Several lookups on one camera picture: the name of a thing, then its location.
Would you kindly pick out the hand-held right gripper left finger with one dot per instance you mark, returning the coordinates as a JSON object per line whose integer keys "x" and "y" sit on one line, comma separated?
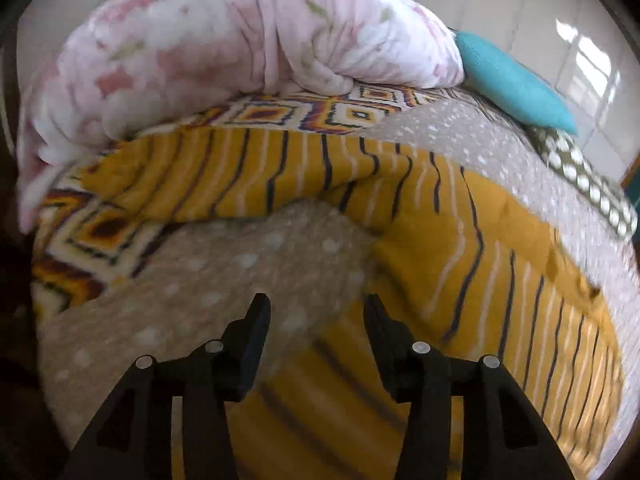
{"x": 252, "y": 347}

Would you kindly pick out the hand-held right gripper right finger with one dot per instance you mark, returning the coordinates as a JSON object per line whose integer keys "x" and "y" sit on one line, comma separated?
{"x": 384, "y": 347}

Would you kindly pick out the yellow striped knit sweater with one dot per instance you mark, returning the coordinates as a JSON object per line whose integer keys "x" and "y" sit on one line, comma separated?
{"x": 450, "y": 245}

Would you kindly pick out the beige dotted quilted bedspread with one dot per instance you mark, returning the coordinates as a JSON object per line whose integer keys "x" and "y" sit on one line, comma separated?
{"x": 200, "y": 280}

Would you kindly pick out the geometric patterned fleece blanket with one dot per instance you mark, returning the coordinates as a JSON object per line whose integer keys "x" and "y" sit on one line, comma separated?
{"x": 90, "y": 240}

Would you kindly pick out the olive sheep-print bolster pillow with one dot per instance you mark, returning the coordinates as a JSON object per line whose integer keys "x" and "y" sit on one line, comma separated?
{"x": 585, "y": 180}

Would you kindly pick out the teal pillow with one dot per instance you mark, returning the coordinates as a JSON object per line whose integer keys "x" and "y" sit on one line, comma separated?
{"x": 510, "y": 85}

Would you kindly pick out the pink floral quilt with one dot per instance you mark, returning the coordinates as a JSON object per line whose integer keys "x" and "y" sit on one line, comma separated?
{"x": 200, "y": 35}

